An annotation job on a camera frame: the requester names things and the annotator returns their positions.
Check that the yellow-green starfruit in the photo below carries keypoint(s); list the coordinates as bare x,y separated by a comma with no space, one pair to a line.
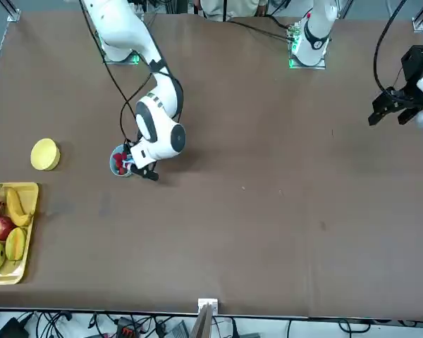
16,244

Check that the green circuit board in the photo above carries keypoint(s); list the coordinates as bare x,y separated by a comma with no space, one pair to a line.
293,33

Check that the yellow plastic tray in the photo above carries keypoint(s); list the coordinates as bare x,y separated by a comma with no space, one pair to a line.
29,197

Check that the aluminium corner bracket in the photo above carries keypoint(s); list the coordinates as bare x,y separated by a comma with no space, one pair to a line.
418,24
13,17

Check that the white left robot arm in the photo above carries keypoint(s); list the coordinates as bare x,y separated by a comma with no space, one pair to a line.
317,31

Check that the red strawberry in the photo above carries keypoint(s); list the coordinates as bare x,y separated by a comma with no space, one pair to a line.
118,157
120,169

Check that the metal camera post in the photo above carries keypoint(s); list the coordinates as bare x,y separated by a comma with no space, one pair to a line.
202,324

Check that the yellow banana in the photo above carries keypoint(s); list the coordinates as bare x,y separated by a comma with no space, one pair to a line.
16,211

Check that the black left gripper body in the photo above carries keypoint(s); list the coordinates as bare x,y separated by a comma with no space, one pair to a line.
414,67

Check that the black power adapter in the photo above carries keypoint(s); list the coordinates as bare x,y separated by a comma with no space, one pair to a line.
12,327

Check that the white post bracket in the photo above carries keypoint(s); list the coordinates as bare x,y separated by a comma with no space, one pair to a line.
208,301

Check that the light blue spoon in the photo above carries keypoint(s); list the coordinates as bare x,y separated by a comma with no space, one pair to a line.
128,163

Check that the yellow bowl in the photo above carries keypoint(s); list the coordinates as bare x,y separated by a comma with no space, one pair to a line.
44,155

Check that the light blue bowl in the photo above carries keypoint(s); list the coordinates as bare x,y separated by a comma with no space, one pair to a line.
113,170

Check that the black power strip red switches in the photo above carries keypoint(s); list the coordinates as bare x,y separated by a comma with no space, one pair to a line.
127,329

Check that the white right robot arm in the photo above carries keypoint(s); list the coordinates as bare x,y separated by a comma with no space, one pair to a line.
155,134

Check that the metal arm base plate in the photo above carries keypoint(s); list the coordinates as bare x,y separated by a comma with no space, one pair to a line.
107,61
322,65

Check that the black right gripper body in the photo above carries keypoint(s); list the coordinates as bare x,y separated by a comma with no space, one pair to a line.
146,172

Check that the red apple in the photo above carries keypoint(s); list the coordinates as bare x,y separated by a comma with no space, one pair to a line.
0,229

